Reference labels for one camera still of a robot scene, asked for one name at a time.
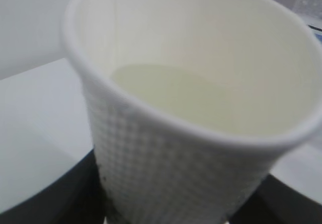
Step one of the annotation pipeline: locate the white paper cup green print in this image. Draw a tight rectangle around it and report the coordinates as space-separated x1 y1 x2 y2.
61 0 321 223

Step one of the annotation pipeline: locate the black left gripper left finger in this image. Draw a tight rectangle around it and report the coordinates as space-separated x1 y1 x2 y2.
1 152 105 223

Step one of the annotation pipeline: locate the clear water bottle red label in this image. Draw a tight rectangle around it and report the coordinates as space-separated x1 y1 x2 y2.
292 0 321 42

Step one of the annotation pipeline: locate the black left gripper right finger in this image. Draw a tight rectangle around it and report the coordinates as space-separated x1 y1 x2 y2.
230 175 321 224

